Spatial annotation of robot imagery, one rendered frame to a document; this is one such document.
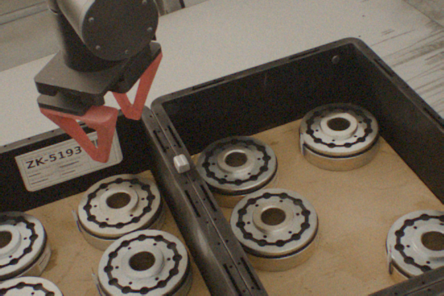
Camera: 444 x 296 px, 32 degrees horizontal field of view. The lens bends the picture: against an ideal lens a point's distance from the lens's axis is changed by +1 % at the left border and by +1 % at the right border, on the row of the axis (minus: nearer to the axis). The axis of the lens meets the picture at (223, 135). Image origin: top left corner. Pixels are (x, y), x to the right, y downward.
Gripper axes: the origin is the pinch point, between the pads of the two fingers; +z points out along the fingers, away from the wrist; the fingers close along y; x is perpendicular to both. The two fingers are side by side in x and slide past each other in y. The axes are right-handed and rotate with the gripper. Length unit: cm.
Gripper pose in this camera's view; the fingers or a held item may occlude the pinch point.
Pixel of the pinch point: (115, 132)
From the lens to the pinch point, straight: 72.8
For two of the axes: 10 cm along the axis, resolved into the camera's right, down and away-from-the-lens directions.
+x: -9.2, -2.0, 3.5
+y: 3.9, -6.3, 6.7
